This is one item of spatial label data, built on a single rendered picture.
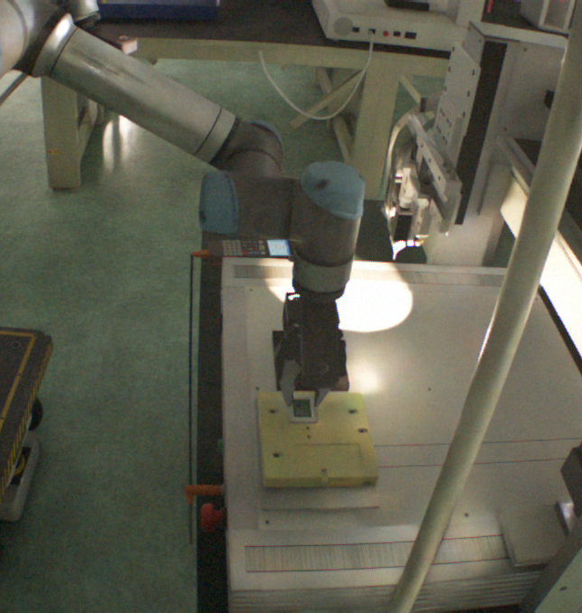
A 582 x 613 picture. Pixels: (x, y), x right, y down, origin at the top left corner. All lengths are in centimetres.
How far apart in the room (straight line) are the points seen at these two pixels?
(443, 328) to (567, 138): 91
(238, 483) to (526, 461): 45
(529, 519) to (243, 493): 40
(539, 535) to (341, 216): 52
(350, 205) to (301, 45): 225
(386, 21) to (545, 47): 209
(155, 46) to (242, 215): 226
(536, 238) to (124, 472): 176
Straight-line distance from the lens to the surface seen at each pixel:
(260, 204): 83
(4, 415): 187
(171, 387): 233
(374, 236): 173
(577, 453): 103
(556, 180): 46
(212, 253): 155
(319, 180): 82
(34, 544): 200
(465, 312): 137
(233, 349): 120
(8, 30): 86
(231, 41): 302
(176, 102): 92
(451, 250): 147
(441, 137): 110
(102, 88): 93
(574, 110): 44
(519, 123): 109
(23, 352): 202
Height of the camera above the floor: 166
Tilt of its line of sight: 38 degrees down
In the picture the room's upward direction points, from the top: 8 degrees clockwise
